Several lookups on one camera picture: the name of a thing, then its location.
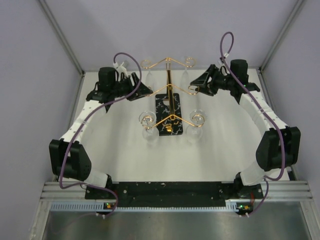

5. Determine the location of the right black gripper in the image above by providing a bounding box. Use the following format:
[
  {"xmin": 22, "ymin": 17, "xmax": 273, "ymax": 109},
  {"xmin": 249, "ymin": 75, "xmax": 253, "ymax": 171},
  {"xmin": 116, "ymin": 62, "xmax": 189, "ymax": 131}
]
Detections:
[{"xmin": 189, "ymin": 65, "xmax": 234, "ymax": 97}]

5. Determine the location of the gold wire wine glass rack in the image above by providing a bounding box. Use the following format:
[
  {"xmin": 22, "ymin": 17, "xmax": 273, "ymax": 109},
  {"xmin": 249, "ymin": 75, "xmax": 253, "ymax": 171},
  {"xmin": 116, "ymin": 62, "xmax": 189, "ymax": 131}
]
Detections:
[{"xmin": 140, "ymin": 57, "xmax": 198, "ymax": 137}]

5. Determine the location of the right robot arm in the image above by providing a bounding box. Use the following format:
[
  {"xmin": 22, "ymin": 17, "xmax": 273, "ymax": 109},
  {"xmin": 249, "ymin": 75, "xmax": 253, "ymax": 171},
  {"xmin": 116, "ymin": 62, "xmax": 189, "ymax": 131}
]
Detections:
[{"xmin": 190, "ymin": 59, "xmax": 301, "ymax": 198}]

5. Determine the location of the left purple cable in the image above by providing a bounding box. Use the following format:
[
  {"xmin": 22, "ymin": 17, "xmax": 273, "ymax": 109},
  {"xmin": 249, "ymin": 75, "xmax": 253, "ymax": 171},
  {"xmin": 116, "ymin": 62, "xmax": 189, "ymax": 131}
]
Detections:
[{"xmin": 58, "ymin": 51, "xmax": 144, "ymax": 217}]

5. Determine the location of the white slotted cable duct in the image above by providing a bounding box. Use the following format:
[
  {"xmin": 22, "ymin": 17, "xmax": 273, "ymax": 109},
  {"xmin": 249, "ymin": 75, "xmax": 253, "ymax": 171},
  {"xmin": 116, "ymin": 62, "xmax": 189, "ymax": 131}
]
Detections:
[{"xmin": 50, "ymin": 200, "xmax": 244, "ymax": 213}]

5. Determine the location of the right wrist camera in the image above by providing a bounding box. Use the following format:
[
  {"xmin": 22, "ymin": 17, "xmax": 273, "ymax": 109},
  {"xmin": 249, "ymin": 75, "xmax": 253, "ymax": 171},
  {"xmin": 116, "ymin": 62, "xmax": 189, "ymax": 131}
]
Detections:
[{"xmin": 217, "ymin": 52, "xmax": 229, "ymax": 68}]

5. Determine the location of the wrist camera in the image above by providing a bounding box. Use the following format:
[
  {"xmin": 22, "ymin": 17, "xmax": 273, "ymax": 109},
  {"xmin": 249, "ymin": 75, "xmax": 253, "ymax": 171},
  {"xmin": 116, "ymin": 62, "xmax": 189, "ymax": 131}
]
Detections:
[
  {"xmin": 217, "ymin": 52, "xmax": 229, "ymax": 68},
  {"xmin": 113, "ymin": 60, "xmax": 129, "ymax": 76}
]

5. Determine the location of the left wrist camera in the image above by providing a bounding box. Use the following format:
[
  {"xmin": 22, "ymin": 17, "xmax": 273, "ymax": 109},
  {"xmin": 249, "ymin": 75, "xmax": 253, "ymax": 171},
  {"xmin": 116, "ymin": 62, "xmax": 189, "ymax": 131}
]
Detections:
[{"xmin": 113, "ymin": 60, "xmax": 129, "ymax": 76}]

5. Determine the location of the black mounting base plate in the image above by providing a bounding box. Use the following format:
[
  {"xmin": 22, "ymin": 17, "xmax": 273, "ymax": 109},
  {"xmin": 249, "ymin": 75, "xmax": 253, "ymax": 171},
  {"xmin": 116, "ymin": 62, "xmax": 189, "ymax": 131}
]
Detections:
[{"xmin": 84, "ymin": 180, "xmax": 263, "ymax": 208}]

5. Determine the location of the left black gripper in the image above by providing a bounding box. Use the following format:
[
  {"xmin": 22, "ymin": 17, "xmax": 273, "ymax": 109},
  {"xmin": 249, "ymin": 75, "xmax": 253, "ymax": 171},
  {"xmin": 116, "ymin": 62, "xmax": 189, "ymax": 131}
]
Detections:
[{"xmin": 110, "ymin": 72, "xmax": 153, "ymax": 101}]

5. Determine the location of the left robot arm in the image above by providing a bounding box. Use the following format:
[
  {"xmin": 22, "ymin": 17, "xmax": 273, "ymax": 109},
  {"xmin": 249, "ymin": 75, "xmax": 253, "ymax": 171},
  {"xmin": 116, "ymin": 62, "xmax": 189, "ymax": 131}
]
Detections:
[{"xmin": 49, "ymin": 67, "xmax": 152, "ymax": 199}]

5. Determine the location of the clear wine glass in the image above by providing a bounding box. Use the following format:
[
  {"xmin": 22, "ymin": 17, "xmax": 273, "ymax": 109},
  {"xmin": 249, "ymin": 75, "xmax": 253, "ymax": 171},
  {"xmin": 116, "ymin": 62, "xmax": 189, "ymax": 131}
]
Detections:
[
  {"xmin": 139, "ymin": 110, "xmax": 159, "ymax": 145},
  {"xmin": 186, "ymin": 109, "xmax": 207, "ymax": 144}
]

